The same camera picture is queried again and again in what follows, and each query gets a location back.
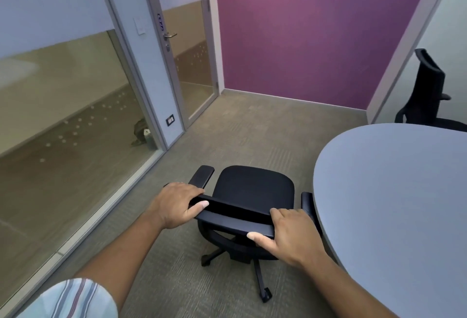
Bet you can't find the glass partition panel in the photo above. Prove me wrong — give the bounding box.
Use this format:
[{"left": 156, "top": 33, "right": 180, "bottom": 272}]
[{"left": 0, "top": 0, "right": 163, "bottom": 285}]

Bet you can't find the glass door with metal frame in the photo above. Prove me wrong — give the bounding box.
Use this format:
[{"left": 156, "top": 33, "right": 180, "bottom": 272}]
[{"left": 140, "top": 0, "right": 224, "bottom": 127}]

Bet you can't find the person's left hand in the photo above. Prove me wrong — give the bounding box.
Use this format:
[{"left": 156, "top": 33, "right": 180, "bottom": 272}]
[{"left": 149, "top": 182, "right": 210, "bottom": 230}]

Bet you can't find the round grey table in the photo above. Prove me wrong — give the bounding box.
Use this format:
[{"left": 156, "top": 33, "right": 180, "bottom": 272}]
[{"left": 313, "top": 123, "right": 467, "bottom": 318}]

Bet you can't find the black mesh-back office chair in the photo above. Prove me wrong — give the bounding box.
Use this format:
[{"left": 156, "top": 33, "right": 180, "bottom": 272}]
[{"left": 394, "top": 48, "right": 467, "bottom": 133}]

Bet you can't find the person's left forearm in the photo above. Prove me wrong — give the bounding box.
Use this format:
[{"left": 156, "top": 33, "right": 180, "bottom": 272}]
[{"left": 73, "top": 209, "right": 166, "bottom": 314}]

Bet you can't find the striped shirt sleeve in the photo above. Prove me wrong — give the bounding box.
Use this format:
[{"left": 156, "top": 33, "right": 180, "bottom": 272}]
[{"left": 15, "top": 278, "right": 119, "bottom": 318}]

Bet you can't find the black swivel office chair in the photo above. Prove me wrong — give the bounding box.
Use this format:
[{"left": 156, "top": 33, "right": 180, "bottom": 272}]
[{"left": 163, "top": 165, "right": 323, "bottom": 303}]

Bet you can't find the person's right forearm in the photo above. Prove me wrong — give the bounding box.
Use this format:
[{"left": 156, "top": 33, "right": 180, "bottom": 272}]
[{"left": 297, "top": 254, "right": 398, "bottom": 318}]

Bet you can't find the person's right hand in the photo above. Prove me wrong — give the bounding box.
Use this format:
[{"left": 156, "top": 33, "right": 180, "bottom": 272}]
[{"left": 247, "top": 208, "right": 322, "bottom": 268}]

